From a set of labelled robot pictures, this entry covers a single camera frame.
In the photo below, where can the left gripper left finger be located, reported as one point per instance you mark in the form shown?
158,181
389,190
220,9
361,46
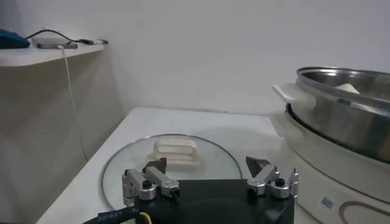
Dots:
152,178

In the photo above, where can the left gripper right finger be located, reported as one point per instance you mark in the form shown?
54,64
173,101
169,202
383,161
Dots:
265,176

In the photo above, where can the glass pot lid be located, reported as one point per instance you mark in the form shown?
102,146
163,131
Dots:
182,152

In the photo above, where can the white steamed baozi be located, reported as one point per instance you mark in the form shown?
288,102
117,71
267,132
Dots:
347,89

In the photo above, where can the white electric cooker base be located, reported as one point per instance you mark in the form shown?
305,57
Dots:
320,170

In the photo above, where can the black smartphone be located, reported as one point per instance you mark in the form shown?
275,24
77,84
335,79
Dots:
51,42

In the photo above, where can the white side desk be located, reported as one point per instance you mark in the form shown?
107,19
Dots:
30,56

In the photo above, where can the blue computer mouse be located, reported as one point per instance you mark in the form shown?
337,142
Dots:
12,41

